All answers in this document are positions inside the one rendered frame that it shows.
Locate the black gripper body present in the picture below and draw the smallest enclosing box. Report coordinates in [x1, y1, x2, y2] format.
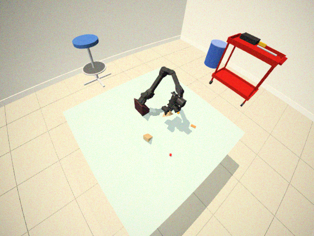
[161, 100, 177, 113]

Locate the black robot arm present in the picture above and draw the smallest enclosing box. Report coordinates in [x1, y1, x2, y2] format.
[137, 66, 187, 113]

